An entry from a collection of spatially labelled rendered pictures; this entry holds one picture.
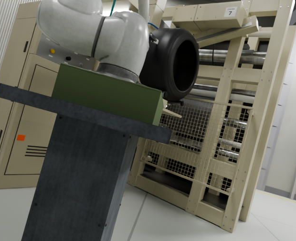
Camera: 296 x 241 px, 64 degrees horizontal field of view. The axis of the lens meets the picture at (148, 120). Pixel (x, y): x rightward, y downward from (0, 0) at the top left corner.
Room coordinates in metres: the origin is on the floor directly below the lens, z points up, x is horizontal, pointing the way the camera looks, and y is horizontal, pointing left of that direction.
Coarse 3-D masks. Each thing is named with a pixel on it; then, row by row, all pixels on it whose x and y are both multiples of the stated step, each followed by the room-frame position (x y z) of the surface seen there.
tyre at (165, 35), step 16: (160, 32) 1.73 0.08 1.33; (176, 32) 1.68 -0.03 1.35; (160, 48) 1.64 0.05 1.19; (176, 48) 1.66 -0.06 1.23; (192, 48) 2.00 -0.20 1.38; (144, 64) 1.72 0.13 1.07; (160, 64) 1.64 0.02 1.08; (176, 64) 2.16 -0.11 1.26; (192, 64) 2.07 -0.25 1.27; (144, 80) 1.78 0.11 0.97; (160, 80) 1.69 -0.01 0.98; (176, 80) 2.15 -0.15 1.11; (192, 80) 1.98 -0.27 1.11; (176, 96) 1.83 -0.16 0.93
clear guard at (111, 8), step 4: (104, 0) 1.90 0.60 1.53; (108, 0) 1.93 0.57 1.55; (112, 0) 1.97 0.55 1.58; (104, 4) 1.91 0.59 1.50; (108, 4) 1.94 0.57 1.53; (112, 4) 1.97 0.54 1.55; (104, 8) 1.92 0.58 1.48; (108, 8) 1.95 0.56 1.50; (112, 8) 1.98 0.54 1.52; (104, 12) 1.93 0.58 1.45; (108, 12) 1.96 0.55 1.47; (112, 12) 1.99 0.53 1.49; (108, 16) 1.97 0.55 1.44
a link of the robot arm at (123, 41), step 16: (128, 16) 0.82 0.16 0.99; (112, 32) 0.80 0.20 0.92; (128, 32) 0.81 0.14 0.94; (144, 32) 0.84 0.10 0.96; (96, 48) 0.82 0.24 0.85; (112, 48) 0.81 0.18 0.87; (128, 48) 0.81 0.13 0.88; (144, 48) 0.85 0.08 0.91; (112, 64) 0.81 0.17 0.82; (128, 64) 0.82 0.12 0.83
